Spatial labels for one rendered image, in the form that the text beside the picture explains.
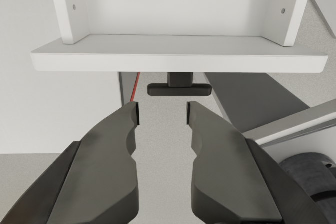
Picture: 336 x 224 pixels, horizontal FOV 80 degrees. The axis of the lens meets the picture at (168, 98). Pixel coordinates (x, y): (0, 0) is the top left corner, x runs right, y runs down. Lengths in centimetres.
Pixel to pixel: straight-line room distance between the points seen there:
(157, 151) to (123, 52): 134
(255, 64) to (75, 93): 33
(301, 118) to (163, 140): 105
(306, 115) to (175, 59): 41
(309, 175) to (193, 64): 40
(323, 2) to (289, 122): 90
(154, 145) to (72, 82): 113
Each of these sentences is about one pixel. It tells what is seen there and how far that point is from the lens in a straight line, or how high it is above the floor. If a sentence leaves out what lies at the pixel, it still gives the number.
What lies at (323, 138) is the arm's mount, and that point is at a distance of 56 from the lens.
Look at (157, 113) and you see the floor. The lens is 132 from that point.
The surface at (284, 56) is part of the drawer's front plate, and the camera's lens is 23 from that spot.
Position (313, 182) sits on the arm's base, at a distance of 53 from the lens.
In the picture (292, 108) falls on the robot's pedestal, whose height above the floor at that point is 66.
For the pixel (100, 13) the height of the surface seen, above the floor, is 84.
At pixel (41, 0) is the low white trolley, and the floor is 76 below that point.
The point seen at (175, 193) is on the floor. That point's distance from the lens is 187.
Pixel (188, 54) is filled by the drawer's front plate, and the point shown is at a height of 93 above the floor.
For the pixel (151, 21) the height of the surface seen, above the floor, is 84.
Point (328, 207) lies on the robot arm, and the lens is 51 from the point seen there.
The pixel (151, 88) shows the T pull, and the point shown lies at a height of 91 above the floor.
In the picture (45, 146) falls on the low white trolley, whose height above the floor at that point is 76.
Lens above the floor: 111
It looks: 62 degrees down
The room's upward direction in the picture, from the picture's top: 176 degrees clockwise
